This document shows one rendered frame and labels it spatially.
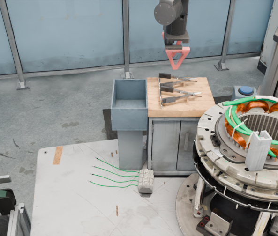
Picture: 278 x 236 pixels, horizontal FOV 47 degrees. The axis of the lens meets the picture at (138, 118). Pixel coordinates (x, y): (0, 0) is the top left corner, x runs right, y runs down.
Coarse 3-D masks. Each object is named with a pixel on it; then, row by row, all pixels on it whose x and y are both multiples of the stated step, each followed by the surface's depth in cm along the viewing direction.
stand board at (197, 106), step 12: (156, 84) 103; (180, 84) 103; (192, 84) 103; (204, 84) 103; (156, 96) 97; (168, 96) 97; (192, 96) 97; (204, 96) 97; (156, 108) 93; (168, 108) 93; (180, 108) 93; (192, 108) 93; (204, 108) 93
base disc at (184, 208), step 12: (192, 180) 105; (180, 192) 101; (192, 192) 101; (216, 192) 102; (180, 204) 98; (204, 204) 98; (180, 216) 94; (192, 216) 94; (180, 228) 92; (192, 228) 91
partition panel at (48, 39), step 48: (48, 0) 264; (96, 0) 271; (144, 0) 279; (192, 0) 287; (240, 0) 295; (0, 48) 280; (48, 48) 287; (96, 48) 296; (144, 48) 306; (192, 48) 316; (240, 48) 326
